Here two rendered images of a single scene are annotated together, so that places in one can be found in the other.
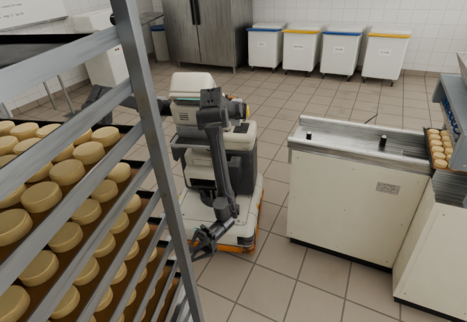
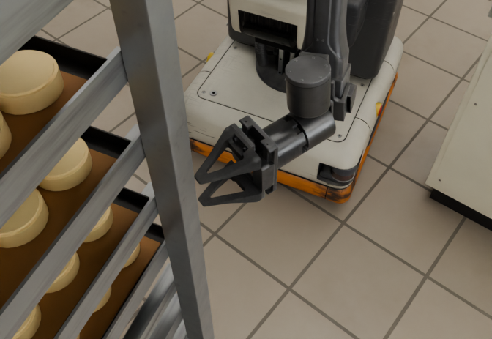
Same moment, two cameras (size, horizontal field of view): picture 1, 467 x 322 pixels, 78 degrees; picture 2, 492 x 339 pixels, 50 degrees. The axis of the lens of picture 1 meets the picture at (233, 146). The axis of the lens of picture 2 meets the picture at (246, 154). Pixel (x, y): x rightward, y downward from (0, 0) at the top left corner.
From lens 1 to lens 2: 0.38 m
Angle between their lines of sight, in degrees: 19
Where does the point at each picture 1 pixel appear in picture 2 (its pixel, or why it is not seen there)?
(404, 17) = not seen: outside the picture
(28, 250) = not seen: outside the picture
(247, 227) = (345, 148)
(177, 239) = (158, 142)
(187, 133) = not seen: outside the picture
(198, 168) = not seen: outside the picture
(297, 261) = (436, 240)
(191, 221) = (228, 110)
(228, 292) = (277, 266)
